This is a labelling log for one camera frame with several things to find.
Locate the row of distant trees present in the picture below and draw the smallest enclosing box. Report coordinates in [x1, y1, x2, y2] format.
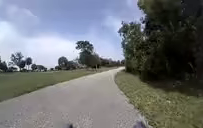
[0, 40, 126, 75]

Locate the grey asphalt path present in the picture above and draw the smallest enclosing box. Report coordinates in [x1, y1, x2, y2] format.
[0, 66, 151, 128]

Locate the grass verge with dry patches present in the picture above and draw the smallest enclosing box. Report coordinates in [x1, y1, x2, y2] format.
[114, 70, 203, 128]

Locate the dense dark green wood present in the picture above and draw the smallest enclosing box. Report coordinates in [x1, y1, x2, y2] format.
[117, 0, 203, 90]

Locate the green grass field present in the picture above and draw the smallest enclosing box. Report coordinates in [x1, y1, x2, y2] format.
[0, 66, 121, 106]

